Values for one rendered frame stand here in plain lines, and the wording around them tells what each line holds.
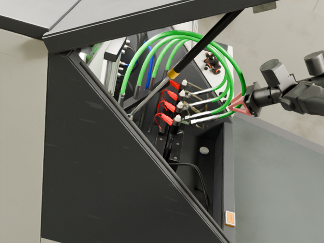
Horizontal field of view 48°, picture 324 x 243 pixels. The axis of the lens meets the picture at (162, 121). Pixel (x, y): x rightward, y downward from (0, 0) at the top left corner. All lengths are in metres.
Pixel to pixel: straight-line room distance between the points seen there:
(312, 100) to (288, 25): 2.11
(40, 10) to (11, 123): 0.28
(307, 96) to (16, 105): 0.71
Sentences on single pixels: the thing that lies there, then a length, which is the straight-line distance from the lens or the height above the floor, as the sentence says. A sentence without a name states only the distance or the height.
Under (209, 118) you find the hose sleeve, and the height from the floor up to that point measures 1.16.
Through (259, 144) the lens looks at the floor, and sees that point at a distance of 3.23.
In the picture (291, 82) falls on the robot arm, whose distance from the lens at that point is 1.07.
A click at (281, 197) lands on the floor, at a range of 2.86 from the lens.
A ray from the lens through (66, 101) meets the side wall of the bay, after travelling 0.83.
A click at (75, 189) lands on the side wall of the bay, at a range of 1.02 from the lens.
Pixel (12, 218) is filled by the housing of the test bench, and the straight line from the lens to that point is 1.22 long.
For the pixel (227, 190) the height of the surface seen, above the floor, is 0.95.
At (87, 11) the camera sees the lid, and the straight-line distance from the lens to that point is 0.80.
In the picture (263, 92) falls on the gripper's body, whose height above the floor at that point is 1.33.
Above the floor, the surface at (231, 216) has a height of 0.96.
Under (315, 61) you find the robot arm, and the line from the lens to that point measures 1.22.
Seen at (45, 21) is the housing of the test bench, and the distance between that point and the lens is 0.78.
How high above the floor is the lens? 1.83
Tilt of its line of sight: 37 degrees down
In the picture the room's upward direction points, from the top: 16 degrees clockwise
